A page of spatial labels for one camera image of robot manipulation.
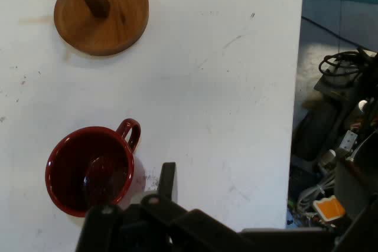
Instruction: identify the white cable bundle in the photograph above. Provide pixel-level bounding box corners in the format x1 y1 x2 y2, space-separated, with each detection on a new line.
296 172 336 214

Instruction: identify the wooden mug tree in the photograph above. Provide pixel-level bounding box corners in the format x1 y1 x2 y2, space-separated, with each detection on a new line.
54 0 149 57

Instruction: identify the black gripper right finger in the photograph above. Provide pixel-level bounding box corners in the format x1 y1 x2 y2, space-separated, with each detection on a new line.
141 162 255 252

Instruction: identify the small white metal bracket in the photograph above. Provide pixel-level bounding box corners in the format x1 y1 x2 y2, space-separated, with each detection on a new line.
339 130 358 150

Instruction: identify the thin black floor cable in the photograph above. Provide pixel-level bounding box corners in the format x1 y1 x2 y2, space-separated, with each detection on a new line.
301 15 360 49

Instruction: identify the coiled black cable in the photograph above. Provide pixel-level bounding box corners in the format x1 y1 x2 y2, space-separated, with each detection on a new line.
318 47 378 87

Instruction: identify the red ceramic mug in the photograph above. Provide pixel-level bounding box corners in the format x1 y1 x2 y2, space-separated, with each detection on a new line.
45 118 142 218

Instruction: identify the orange and white plastic piece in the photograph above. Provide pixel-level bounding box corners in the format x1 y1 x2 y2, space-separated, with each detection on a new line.
312 195 346 222

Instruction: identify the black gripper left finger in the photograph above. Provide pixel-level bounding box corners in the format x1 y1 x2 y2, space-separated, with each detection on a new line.
75 203 125 252

